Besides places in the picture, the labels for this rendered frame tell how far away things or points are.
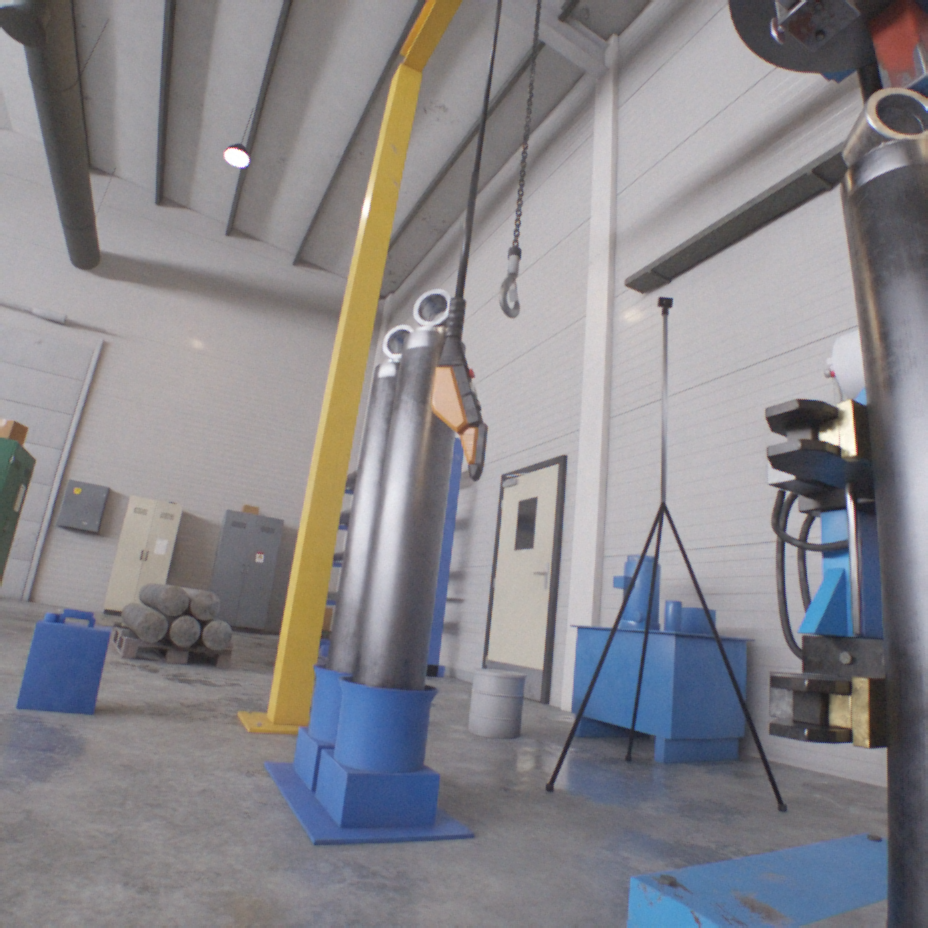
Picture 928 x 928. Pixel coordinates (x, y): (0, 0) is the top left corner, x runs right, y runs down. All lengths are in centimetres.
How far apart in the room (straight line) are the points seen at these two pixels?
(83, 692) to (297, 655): 90
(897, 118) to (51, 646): 320
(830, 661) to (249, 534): 981
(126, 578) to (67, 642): 755
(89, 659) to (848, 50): 336
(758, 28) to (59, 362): 1100
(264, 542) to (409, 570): 893
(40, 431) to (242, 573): 397
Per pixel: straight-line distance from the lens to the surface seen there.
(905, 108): 157
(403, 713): 178
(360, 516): 213
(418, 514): 181
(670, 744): 332
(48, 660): 297
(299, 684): 304
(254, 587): 1061
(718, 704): 348
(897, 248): 126
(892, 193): 132
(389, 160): 399
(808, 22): 156
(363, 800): 179
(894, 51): 189
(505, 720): 342
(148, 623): 497
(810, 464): 124
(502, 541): 612
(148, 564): 1047
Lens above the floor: 56
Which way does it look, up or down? 17 degrees up
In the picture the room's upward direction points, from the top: 7 degrees clockwise
